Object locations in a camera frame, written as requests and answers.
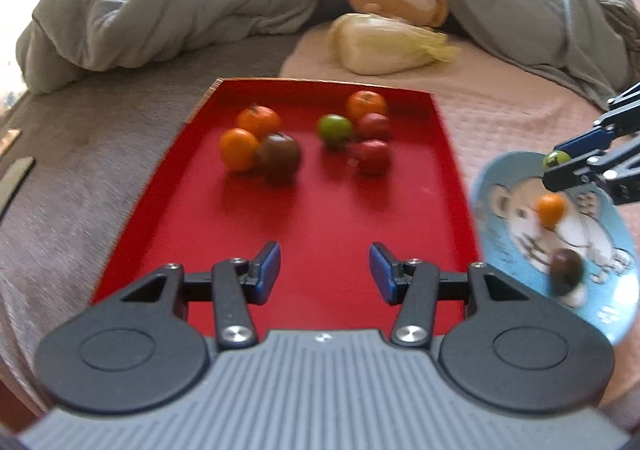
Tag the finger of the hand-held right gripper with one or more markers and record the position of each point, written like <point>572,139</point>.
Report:
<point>565,177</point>
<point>580,144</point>

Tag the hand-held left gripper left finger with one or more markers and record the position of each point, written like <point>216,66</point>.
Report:
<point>270,270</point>

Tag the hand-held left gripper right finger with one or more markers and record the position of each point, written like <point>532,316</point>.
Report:
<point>381,271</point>

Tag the green round fruit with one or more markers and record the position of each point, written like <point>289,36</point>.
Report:
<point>334,130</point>
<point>556,160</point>

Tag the orange tangerine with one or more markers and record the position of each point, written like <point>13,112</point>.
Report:
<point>551,209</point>
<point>366,105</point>
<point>260,122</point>
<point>237,150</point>

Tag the red rectangular tray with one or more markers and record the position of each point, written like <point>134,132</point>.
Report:
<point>310,210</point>

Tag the dark brown round fruit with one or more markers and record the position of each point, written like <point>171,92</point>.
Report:
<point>280,157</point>
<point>565,270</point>

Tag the red round fruit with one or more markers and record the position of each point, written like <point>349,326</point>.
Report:
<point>371,157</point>
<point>375,126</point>

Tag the blue cartoon plate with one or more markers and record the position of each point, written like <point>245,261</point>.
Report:
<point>615,310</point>

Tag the pink quilted bed cover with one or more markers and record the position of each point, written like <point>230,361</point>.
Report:
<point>500,120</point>

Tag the grey-brown bed sheet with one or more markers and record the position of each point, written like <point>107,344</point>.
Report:
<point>75,230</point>

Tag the napa cabbage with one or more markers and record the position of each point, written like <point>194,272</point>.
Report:
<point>380,45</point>

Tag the brown wooden piece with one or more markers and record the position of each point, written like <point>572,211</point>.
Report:
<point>10,141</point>

